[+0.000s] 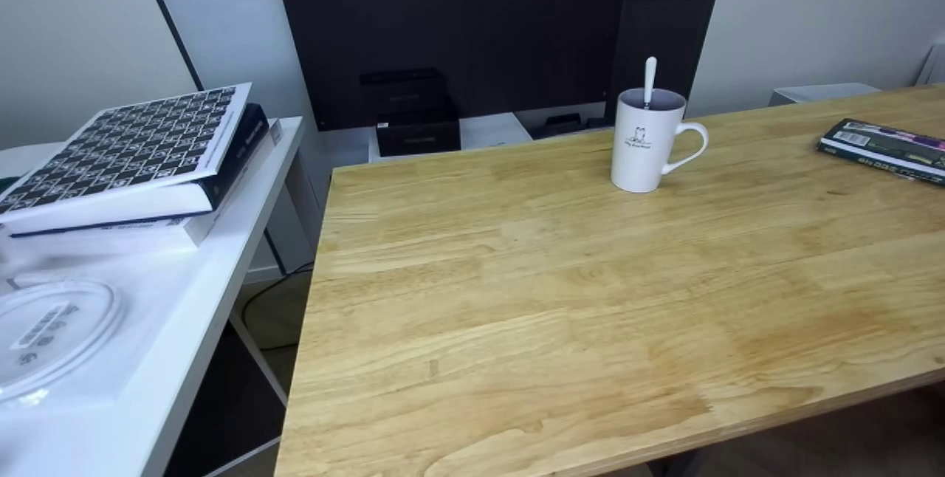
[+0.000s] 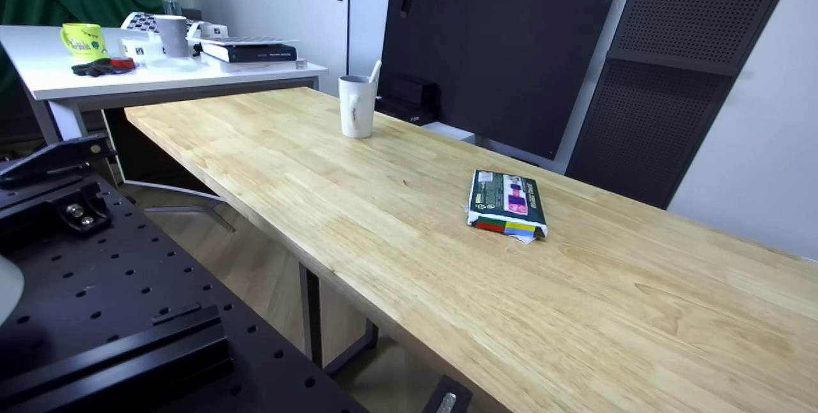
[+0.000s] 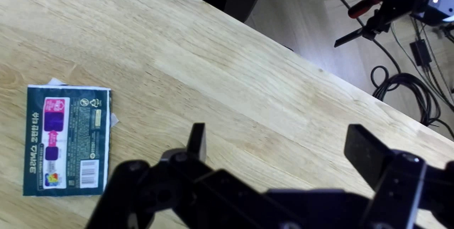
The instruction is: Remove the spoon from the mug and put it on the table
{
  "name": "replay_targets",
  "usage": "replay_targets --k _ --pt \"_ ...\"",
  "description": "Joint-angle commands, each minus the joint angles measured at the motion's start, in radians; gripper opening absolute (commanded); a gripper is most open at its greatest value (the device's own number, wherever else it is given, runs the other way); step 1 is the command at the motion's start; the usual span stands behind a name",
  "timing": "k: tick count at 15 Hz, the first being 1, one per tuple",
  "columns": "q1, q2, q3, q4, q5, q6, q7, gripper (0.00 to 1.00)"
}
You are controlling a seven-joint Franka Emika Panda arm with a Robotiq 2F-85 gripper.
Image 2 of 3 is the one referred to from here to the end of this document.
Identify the white mug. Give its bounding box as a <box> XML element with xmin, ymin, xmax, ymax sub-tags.
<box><xmin>338</xmin><ymin>75</ymin><xmax>378</xmax><ymax>139</ymax></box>

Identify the grey mug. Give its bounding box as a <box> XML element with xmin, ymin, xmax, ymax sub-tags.
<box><xmin>153</xmin><ymin>14</ymin><xmax>192</xmax><ymax>59</ymax></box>

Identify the yellow mug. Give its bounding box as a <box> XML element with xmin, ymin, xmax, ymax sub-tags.
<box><xmin>60</xmin><ymin>22</ymin><xmax>111</xmax><ymax>64</ymax></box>

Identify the black box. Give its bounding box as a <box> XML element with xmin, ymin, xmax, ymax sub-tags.
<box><xmin>376</xmin><ymin>74</ymin><xmax>443</xmax><ymax>127</ymax></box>

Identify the black book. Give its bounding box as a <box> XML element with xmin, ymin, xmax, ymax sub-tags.
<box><xmin>200</xmin><ymin>43</ymin><xmax>298</xmax><ymax>64</ymax></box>

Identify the black flat panel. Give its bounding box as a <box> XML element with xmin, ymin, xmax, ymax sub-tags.
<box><xmin>376</xmin><ymin>0</ymin><xmax>631</xmax><ymax>162</ymax></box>

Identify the white book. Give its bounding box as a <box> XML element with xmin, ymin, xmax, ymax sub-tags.
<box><xmin>201</xmin><ymin>54</ymin><xmax>308</xmax><ymax>74</ymax></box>

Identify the white small box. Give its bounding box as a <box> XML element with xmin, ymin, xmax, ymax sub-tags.
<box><xmin>120</xmin><ymin>35</ymin><xmax>165</xmax><ymax>63</ymax></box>

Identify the green snack packet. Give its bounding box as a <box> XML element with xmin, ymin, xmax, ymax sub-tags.
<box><xmin>466</xmin><ymin>169</ymin><xmax>549</xmax><ymax>245</ymax></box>

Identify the black glove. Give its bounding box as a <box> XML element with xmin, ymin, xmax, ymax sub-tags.
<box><xmin>71</xmin><ymin>58</ymin><xmax>122</xmax><ymax>78</ymax></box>

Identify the black perforated panel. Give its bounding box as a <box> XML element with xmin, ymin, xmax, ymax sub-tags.
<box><xmin>565</xmin><ymin>0</ymin><xmax>807</xmax><ymax>210</ymax></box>

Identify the white table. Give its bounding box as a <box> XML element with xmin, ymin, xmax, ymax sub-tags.
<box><xmin>0</xmin><ymin>24</ymin><xmax>329</xmax><ymax>214</ymax></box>

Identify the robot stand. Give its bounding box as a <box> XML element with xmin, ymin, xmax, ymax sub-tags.
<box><xmin>0</xmin><ymin>134</ymin><xmax>373</xmax><ymax>413</ymax></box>

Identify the black table clamp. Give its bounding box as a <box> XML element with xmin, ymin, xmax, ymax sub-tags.
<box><xmin>421</xmin><ymin>374</ymin><xmax>474</xmax><ymax>413</ymax></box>

